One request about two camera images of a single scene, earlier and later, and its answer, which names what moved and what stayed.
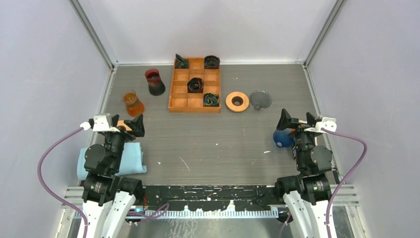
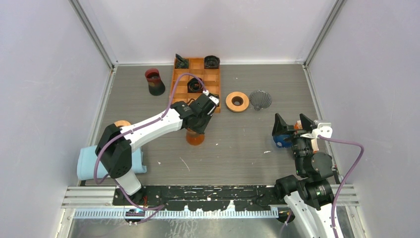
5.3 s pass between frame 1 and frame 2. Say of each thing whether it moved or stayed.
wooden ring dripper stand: stayed
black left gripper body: moved
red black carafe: stayed
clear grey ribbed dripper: stayed
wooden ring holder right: stayed
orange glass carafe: moved
